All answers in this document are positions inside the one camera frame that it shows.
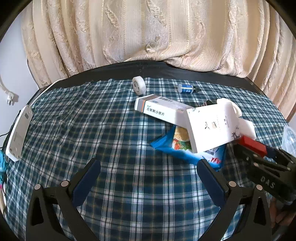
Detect blue plaid tablecloth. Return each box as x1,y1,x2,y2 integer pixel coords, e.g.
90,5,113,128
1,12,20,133
5,77,289,241

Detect clear plastic bowl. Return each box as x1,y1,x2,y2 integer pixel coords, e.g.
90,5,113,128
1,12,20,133
282,125,296,154

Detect cream patterned curtain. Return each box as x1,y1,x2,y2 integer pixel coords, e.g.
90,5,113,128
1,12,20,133
21,0,296,121

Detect white power cable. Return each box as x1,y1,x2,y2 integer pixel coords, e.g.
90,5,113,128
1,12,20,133
29,79,64,106

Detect white power strip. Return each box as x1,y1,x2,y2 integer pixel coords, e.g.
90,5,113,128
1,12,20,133
6,104,33,162

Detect white orange medicine box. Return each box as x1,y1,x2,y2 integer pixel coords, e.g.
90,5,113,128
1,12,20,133
134,94,193,129

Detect teal and pink item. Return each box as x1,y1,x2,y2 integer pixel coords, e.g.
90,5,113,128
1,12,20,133
0,151,8,190

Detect red toy block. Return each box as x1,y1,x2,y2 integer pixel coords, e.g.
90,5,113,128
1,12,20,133
237,136,267,154

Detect blue snack packet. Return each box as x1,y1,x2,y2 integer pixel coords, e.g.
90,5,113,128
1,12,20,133
150,125,228,172

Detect blue dropper bottle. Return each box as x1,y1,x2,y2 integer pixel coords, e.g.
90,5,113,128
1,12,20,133
178,84,199,94

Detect person's right hand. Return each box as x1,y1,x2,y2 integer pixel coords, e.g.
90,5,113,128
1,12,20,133
269,199,296,230

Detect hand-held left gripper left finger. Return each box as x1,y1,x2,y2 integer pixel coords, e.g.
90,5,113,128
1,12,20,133
25,158,101,241

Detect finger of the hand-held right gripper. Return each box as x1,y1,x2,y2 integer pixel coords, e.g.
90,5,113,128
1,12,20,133
265,147,296,171
233,144,290,186

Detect white tape roll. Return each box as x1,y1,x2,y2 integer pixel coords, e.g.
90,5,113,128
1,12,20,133
132,76,147,96

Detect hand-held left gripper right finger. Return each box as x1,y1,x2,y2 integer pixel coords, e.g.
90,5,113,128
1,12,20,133
196,159,272,241

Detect white wall plug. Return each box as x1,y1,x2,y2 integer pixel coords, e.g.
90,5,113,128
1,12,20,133
0,72,19,106

